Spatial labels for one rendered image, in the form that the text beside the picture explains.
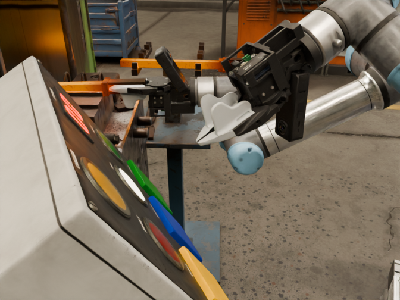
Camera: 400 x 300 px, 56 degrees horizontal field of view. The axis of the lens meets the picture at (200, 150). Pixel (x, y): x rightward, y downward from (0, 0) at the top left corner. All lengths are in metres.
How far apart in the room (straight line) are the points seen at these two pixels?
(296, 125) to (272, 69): 0.11
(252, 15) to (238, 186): 2.44
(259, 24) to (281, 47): 3.79
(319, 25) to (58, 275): 0.47
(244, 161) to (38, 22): 0.72
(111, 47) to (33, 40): 3.47
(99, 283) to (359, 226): 2.00
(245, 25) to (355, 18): 3.78
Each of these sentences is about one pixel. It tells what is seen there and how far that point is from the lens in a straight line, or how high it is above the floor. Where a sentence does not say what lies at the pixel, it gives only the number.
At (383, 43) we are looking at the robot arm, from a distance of 0.61.
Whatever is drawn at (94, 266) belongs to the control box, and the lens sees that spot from 0.24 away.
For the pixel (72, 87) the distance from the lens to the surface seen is 0.98.
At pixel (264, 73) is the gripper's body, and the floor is 1.16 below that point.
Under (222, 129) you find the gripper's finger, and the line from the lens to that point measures 0.54.
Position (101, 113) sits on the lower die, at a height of 0.96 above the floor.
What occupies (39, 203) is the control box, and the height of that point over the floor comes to 1.19.
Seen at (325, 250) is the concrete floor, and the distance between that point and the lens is 2.00.
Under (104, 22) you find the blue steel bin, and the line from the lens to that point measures 4.65.
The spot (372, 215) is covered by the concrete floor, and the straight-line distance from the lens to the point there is 2.31.
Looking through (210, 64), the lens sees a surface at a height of 0.96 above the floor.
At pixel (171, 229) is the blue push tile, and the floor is 1.04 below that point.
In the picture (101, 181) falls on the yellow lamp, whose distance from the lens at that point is 0.28.
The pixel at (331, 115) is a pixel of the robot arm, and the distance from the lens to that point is 0.87.
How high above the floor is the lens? 1.33
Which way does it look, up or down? 29 degrees down
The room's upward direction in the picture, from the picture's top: straight up
